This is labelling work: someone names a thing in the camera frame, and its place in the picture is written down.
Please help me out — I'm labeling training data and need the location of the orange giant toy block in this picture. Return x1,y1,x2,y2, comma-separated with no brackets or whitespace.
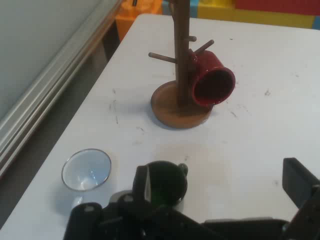
115,0,163,42

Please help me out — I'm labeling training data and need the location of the yellow giant toy block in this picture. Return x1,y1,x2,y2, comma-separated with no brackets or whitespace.
197,2,316,30

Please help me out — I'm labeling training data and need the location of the blue giant toy block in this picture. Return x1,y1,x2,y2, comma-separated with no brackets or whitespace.
161,0,200,18

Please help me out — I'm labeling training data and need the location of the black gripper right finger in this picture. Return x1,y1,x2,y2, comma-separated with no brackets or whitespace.
279,157,320,240

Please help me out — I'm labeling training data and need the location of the dark green mug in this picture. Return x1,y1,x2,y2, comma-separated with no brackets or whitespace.
147,160,189,207

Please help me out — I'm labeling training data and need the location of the red speckled mug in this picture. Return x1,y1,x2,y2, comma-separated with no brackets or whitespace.
187,48,236,108

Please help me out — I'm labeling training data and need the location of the brown wooden mug tree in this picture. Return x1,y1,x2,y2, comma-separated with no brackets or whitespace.
148,0,215,130

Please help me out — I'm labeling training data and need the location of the clear glass mug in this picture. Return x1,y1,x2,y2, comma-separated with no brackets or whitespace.
61,148,113,211

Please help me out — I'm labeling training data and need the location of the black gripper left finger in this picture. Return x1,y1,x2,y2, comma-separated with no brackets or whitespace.
62,164,226,240

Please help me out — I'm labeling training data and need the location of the red giant toy block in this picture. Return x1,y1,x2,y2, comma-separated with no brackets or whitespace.
234,0,320,16

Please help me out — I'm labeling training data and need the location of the horizontal aluminium wall rail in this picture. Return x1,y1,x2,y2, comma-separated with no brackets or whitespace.
0,0,126,176

